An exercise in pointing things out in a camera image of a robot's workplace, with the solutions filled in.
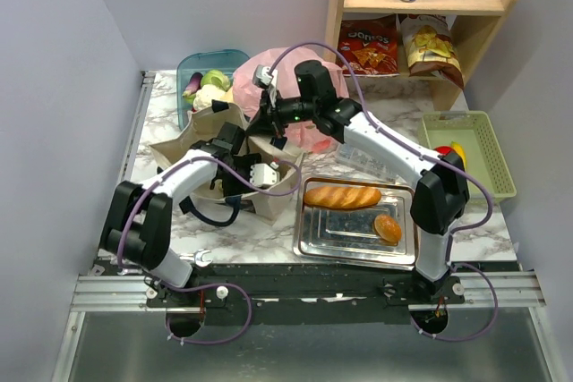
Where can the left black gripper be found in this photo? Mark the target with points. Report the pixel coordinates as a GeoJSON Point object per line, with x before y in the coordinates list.
{"type": "Point", "coordinates": [233, 191]}

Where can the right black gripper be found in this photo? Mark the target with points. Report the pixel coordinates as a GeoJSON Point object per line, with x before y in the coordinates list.
{"type": "Point", "coordinates": [268, 120]}

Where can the pink plastic grocery bag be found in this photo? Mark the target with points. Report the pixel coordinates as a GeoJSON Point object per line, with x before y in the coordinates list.
{"type": "Point", "coordinates": [246, 95]}

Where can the white cauliflower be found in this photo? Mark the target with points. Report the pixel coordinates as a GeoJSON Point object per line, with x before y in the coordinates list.
{"type": "Point", "coordinates": [204, 97]}

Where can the beige canvas tote bag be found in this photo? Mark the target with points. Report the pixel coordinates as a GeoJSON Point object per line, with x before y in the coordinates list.
{"type": "Point", "coordinates": [205, 125]}

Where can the purple eggplant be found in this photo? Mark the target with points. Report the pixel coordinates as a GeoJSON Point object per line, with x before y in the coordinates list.
{"type": "Point", "coordinates": [193, 85]}

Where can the red chips bag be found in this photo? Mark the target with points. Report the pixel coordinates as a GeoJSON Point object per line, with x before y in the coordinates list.
{"type": "Point", "coordinates": [370, 45]}

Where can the white cassava chips bag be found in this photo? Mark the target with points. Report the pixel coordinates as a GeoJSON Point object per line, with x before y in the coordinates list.
{"type": "Point", "coordinates": [429, 47]}

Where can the red apple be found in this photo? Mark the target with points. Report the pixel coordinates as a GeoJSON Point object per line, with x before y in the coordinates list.
{"type": "Point", "coordinates": [444, 150]}

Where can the yellow banana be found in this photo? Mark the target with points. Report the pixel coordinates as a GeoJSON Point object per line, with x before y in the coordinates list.
{"type": "Point", "coordinates": [460, 151]}

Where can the white eggplant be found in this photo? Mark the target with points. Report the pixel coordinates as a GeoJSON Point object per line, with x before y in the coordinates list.
{"type": "Point", "coordinates": [227, 97]}

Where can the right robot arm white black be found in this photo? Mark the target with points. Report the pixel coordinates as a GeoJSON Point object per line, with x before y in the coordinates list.
{"type": "Point", "coordinates": [439, 182]}

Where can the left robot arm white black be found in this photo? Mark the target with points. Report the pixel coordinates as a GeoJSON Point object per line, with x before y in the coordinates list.
{"type": "Point", "coordinates": [138, 223]}

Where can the green cabbage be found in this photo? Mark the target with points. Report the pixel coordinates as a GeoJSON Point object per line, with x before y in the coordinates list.
{"type": "Point", "coordinates": [216, 78]}

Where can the teal plastic container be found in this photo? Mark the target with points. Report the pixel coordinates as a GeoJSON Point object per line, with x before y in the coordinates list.
{"type": "Point", "coordinates": [227, 61]}

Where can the clear plastic screw box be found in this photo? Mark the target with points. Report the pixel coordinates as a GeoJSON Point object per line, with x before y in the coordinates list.
{"type": "Point", "coordinates": [360, 161]}

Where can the long baguette bread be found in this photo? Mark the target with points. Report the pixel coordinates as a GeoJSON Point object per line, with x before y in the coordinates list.
{"type": "Point", "coordinates": [342, 197]}

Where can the silver wrench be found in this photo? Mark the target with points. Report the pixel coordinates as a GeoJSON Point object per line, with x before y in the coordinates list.
{"type": "Point", "coordinates": [200, 258]}

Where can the silver metal tray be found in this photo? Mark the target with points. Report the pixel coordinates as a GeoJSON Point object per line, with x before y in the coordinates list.
{"type": "Point", "coordinates": [349, 236]}

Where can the round bread bun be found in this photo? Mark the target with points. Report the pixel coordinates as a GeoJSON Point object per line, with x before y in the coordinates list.
{"type": "Point", "coordinates": [388, 229]}

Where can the green plastic basket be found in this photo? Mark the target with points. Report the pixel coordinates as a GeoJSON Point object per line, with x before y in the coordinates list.
{"type": "Point", "coordinates": [473, 131]}

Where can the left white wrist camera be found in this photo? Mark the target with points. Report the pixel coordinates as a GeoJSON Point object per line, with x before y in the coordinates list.
{"type": "Point", "coordinates": [263, 176]}

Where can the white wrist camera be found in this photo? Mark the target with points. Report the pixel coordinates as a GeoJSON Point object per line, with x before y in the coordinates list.
{"type": "Point", "coordinates": [263, 176]}
{"type": "Point", "coordinates": [264, 78]}

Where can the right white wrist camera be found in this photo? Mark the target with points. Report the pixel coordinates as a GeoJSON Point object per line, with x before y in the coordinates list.
{"type": "Point", "coordinates": [264, 78]}

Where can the black mounting base rail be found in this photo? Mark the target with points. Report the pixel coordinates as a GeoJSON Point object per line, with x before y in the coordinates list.
{"type": "Point", "coordinates": [305, 294]}

